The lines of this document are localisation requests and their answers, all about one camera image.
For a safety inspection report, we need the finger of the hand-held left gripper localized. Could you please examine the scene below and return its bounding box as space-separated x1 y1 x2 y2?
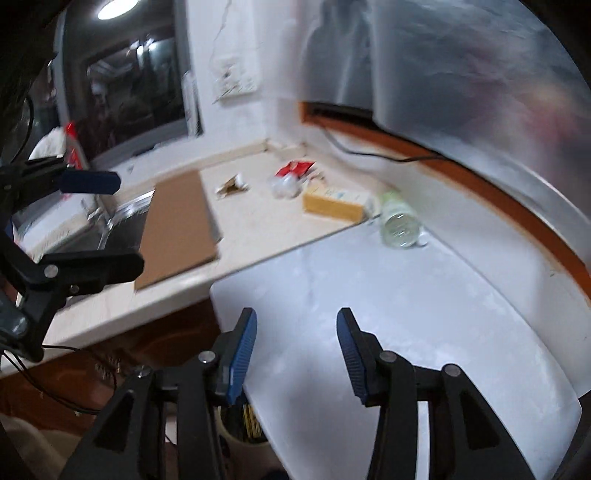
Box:
0 157 122 209
33 250 146 297

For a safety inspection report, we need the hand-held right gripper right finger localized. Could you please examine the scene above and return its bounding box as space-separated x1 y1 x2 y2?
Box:
336 307 536 480

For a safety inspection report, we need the orange wooden window frame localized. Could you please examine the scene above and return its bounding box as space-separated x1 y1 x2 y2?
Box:
298 100 591 319

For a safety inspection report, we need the beige box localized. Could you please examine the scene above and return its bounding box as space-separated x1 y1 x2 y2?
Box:
302 182 377 223

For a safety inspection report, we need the round ceiling lamp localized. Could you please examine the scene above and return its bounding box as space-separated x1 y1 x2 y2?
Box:
96 0 141 20

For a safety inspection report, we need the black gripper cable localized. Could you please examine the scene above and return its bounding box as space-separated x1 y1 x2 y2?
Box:
0 344 121 416

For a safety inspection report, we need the cream rimmed trash bin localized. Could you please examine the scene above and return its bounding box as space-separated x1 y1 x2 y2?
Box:
217 401 273 480

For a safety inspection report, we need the stainless steel sink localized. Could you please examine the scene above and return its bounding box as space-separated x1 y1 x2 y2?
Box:
28 189 155 259

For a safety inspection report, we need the clear plastic wrap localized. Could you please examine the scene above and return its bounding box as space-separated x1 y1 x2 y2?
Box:
270 175 301 199

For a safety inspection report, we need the wooden cabinet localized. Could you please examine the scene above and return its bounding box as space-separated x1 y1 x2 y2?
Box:
0 295 222 462

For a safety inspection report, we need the brown cardboard sheet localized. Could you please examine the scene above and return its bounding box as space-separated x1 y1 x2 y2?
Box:
134 170 222 291

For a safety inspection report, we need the translucent plastic sheet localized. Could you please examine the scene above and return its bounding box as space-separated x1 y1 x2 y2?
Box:
369 0 591 268
300 0 384 125

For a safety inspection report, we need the red snack packet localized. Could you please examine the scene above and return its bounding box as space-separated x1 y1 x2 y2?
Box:
274 161 317 183

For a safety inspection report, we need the dark glass window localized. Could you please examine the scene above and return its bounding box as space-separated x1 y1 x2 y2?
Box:
51 0 192 162

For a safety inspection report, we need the red label bottle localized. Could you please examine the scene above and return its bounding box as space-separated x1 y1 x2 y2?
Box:
62 121 90 171

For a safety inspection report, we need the white cloth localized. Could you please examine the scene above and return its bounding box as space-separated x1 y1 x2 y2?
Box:
28 127 68 160

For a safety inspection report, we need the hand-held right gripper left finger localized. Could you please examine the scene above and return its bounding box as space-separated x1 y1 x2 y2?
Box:
60 307 258 480

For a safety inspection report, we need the white wall socket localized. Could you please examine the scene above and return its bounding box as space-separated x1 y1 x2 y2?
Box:
212 74 259 100

